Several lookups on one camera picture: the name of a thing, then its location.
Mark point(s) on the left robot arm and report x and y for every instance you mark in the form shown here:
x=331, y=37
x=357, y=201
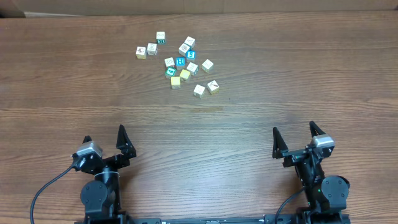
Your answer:
x=102, y=196

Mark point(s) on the top right wooden block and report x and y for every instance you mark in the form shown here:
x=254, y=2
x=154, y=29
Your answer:
x=190, y=41

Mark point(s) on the block with red mark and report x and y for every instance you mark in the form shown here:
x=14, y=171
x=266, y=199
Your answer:
x=213, y=87

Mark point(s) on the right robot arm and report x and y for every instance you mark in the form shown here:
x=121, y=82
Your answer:
x=326, y=195

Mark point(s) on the wooden block bird picture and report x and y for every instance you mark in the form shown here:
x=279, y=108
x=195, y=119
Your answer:
x=141, y=52

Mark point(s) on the yellow top block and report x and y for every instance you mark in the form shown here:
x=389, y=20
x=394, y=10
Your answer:
x=185, y=75

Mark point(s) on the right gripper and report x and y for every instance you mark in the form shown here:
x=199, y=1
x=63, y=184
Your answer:
x=300, y=155

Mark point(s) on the block with green side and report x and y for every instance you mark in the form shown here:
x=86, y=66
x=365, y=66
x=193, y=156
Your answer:
x=160, y=37

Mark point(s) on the wooden block faint drawing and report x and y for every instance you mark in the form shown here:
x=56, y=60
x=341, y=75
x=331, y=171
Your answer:
x=169, y=62

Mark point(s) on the wooden block red letter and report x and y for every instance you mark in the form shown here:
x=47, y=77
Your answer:
x=152, y=49

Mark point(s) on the green number four block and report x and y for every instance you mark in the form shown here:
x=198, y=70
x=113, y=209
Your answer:
x=170, y=72

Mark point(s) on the pale wooden block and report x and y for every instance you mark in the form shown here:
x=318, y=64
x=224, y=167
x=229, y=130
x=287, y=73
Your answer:
x=199, y=91

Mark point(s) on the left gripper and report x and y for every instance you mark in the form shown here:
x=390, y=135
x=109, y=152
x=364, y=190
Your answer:
x=109, y=160

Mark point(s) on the blue symbol block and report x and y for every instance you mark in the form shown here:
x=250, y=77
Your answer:
x=180, y=63

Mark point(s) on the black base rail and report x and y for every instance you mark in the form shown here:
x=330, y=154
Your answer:
x=266, y=219

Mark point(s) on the wooden block green seven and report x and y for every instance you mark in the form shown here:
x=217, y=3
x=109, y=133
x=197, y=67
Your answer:
x=192, y=68

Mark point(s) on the yellow block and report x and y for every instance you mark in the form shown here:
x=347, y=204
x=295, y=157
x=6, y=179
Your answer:
x=175, y=83
x=185, y=75

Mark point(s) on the wooden block round picture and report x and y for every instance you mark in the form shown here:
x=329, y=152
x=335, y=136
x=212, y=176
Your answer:
x=183, y=49

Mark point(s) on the blue number five block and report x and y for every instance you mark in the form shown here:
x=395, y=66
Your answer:
x=191, y=55

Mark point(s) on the cardboard backdrop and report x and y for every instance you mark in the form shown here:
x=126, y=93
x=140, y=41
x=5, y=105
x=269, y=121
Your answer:
x=41, y=8

